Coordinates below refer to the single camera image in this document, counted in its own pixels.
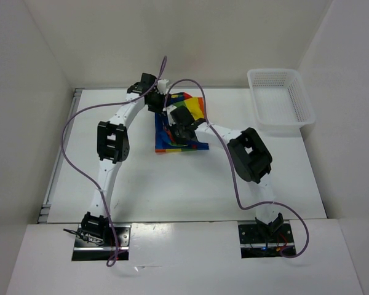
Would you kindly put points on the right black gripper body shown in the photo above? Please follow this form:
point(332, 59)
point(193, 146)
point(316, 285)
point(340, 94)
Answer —
point(177, 130)

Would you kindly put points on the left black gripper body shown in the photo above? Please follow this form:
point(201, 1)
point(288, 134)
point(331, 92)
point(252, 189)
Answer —
point(156, 102)

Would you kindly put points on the rainbow striped shorts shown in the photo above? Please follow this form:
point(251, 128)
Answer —
point(164, 141)

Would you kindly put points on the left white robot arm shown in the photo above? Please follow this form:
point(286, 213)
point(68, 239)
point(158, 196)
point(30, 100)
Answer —
point(113, 148)

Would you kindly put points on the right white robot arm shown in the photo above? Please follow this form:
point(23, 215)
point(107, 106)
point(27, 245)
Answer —
point(249, 159)

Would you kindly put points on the white plastic basket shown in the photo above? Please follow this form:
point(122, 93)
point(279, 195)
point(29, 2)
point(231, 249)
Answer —
point(280, 100)

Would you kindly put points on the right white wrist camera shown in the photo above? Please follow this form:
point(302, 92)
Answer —
point(168, 109)

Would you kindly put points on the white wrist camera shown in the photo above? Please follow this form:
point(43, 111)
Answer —
point(168, 109)
point(163, 86)

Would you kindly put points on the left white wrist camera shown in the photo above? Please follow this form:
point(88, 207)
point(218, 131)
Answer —
point(163, 86)

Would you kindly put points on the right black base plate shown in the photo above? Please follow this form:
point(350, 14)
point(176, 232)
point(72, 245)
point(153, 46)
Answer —
point(254, 245)

